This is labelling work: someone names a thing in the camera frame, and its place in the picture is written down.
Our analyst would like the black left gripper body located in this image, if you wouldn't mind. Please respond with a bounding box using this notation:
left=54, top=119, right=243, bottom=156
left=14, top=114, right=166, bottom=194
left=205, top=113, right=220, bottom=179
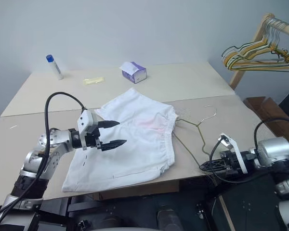
left=85, top=121, right=103, bottom=151

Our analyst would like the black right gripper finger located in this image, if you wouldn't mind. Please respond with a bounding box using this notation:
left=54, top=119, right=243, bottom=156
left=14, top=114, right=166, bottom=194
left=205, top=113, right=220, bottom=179
left=198, top=159, right=224, bottom=169
left=201, top=166, right=232, bottom=175

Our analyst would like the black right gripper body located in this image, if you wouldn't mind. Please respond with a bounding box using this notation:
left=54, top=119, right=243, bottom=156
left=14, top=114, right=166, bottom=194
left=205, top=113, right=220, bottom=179
left=220, top=151, right=243, bottom=175

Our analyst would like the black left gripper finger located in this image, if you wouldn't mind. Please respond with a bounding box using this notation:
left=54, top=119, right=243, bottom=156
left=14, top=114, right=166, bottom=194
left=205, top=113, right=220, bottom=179
left=97, top=119, right=121, bottom=129
left=101, top=139, right=128, bottom=152

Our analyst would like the white garment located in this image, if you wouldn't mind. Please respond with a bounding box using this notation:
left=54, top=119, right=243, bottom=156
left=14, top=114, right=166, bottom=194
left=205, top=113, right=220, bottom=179
left=61, top=87, right=179, bottom=193

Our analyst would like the olive wire hanger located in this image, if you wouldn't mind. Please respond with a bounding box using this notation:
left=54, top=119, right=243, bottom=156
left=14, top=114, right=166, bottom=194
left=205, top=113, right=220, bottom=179
left=172, top=105, right=219, bottom=169

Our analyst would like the small yellow packet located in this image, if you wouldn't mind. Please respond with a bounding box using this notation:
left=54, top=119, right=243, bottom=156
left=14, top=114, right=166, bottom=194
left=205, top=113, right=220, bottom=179
left=82, top=76, right=105, bottom=86

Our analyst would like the purple tissue box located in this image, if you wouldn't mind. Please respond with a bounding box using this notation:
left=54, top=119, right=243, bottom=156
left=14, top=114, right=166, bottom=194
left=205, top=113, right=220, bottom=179
left=119, top=61, right=148, bottom=85

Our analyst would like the dark rounded shape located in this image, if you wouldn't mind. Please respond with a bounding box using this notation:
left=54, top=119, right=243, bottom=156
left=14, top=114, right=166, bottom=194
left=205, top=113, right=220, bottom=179
left=156, top=208, right=182, bottom=229

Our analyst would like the white bottle with blue cap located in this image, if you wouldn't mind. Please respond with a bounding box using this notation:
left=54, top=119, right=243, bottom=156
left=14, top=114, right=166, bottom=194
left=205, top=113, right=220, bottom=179
left=45, top=54, right=64, bottom=81

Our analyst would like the bundle of coloured hangers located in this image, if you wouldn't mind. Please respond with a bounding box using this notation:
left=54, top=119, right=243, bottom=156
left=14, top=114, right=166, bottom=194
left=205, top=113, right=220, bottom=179
left=221, top=39, right=289, bottom=72

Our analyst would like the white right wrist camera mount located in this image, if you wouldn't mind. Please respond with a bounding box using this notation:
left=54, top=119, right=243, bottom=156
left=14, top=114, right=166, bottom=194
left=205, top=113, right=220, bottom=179
left=217, top=132, right=248, bottom=174

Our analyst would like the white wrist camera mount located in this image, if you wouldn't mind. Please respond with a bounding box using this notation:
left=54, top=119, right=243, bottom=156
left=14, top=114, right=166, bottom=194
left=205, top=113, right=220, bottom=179
left=217, top=132, right=248, bottom=174
left=77, top=109, right=98, bottom=151

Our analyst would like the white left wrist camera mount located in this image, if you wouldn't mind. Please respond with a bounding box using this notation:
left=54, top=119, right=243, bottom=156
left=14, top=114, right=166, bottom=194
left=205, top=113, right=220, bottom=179
left=77, top=109, right=98, bottom=151

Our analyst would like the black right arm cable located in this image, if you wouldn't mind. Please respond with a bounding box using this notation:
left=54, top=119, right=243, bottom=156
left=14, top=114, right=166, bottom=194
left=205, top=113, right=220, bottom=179
left=208, top=117, right=289, bottom=184

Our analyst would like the black table frame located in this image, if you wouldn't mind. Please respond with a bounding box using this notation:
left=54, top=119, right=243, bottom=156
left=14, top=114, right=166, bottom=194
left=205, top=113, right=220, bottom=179
left=36, top=182, right=232, bottom=231

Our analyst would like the bunch of wire hangers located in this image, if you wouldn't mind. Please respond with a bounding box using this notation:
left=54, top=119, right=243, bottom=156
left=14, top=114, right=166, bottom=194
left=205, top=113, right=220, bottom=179
left=223, top=19, right=289, bottom=73

